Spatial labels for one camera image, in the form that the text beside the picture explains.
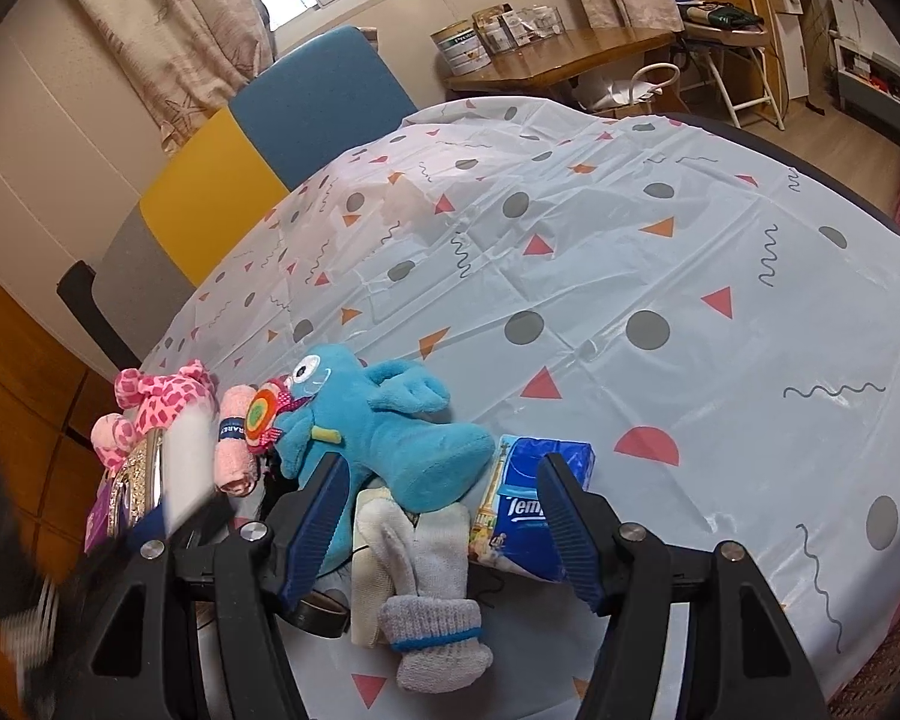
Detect dark bag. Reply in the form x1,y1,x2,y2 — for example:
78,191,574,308
681,0,766,35

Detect white sock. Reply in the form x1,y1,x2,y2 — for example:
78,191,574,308
356,499,471,616

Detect white narrow cabinet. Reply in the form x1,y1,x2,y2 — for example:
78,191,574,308
763,0,822,103

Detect pink spotted plush toy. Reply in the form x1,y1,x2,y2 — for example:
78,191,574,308
91,360,218,467

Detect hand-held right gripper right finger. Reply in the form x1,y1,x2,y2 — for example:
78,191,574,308
536,452,830,720

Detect orange green lollipop toy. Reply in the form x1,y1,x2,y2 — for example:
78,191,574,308
241,375,295,457

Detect purple box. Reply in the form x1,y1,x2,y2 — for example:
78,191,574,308
84,476,125,550

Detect grey chair back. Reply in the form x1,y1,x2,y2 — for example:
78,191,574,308
92,202,197,385

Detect large cream tin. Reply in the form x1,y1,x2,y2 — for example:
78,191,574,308
430,19,490,77

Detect wooden table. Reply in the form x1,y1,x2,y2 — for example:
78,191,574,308
441,25,677,103

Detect white bag with handle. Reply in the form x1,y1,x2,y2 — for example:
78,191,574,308
576,62,685,119

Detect grey sock blue stripe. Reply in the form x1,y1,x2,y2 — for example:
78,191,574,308
379,595,494,694

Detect printed white tablecloth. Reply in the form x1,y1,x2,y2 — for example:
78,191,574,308
142,96,900,720

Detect blue chair back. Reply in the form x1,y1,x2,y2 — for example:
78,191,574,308
229,25,421,193

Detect white folding chair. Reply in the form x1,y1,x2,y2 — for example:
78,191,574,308
660,0,790,132

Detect white cloth roll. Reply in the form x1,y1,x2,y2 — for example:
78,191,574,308
159,403,220,535

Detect pink towel blue band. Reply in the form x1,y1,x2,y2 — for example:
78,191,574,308
212,384,260,499

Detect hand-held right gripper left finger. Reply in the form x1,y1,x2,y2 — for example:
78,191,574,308
60,452,353,720

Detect blue tissue packet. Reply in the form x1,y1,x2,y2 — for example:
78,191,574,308
469,433,597,584

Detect yellow chair back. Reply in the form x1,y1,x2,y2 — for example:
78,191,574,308
139,106,292,290

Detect grey low shelf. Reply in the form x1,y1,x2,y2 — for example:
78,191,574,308
831,36,900,147

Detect wooden cabinet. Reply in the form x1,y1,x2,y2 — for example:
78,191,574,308
0,247,125,691

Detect clear plastic container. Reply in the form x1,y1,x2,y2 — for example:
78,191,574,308
499,4,565,47

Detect blue plush toy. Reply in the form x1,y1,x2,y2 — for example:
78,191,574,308
274,343,496,567

